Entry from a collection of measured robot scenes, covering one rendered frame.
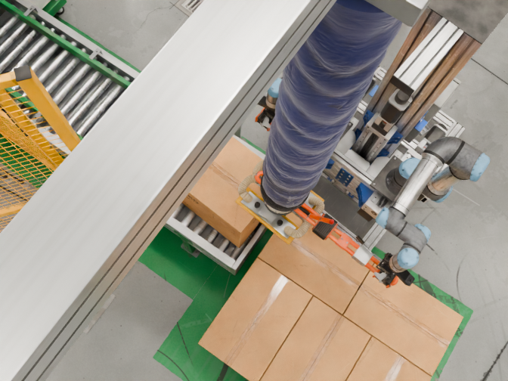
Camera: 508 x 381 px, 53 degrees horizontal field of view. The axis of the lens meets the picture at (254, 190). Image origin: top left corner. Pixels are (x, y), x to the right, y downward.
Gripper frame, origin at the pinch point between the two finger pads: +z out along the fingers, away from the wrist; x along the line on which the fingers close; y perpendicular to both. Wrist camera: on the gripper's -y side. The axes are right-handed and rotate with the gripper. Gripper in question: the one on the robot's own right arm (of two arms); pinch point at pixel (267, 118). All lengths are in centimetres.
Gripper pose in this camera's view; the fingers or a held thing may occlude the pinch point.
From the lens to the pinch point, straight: 254.0
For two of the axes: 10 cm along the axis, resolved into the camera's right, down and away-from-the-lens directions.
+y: 7.8, 6.1, -1.5
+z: -0.6, 3.1, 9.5
